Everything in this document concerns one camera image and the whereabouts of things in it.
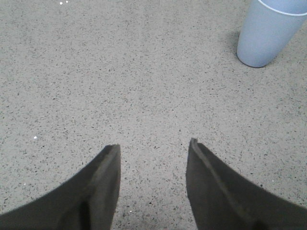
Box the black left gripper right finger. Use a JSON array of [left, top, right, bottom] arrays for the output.
[[186, 138, 307, 230]]

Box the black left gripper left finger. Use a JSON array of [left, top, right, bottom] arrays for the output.
[[0, 145, 121, 230]]

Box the blue plastic cup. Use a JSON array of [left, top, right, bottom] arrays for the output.
[[237, 0, 307, 68]]

